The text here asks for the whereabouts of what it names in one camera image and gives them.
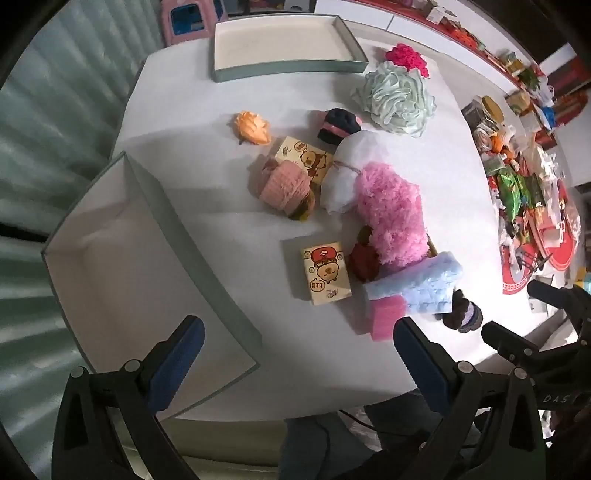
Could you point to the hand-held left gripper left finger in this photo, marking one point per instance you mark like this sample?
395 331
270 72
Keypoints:
178 364

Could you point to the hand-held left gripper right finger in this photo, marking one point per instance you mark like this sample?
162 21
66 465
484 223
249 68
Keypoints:
425 369

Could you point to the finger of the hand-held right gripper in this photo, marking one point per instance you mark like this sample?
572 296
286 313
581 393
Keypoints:
554 295
508 346

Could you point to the brown lilac knitted cupcake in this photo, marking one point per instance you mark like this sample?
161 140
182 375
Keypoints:
461 311

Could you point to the deep grey-green cardboard box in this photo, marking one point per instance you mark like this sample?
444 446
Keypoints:
138 286

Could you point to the dark red fabric rose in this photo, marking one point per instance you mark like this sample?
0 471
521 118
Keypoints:
364 261

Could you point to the cartoon print tissue packet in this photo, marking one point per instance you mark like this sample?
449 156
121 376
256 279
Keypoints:
325 277
307 157

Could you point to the pink fluffy duster head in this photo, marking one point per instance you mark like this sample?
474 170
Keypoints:
392 212

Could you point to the pink knitted cupcake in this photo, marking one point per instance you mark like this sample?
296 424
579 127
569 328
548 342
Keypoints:
281 187

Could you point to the round red tray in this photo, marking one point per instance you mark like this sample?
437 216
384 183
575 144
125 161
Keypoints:
561 258

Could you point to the pink sponge block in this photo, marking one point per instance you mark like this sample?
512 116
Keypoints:
385 316

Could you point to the light blue sponge cloth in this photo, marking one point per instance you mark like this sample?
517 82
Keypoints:
415 286

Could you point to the pile of snack packets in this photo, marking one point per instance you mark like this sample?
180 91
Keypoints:
521 184

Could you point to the olive brown sock roll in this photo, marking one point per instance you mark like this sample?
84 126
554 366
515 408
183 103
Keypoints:
433 249

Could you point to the person's jeans leg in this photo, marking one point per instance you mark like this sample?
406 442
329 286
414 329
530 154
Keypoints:
314 447

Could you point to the clear jar with yellow lid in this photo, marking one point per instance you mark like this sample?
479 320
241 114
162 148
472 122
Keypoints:
482 113

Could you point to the brown and yellow sock roll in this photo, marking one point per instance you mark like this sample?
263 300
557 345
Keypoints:
302 211

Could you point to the white mesh bath pouf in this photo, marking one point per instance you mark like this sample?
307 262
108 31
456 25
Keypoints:
355 152

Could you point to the orange fabric flower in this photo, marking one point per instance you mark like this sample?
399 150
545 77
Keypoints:
251 127

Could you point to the pale green bath loofah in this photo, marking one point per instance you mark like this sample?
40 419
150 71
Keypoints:
397 97

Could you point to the black and pink sock roll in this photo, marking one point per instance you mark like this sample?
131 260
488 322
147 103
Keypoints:
339 121

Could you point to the pale green curtain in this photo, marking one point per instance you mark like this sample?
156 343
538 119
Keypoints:
69 115

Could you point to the long red shelf cover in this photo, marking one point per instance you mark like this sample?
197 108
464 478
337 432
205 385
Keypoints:
466 32

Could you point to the shallow grey-green box lid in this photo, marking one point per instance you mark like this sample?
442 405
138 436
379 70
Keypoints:
277 41

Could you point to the pink plastic stool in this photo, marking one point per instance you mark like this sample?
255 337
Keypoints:
184 23

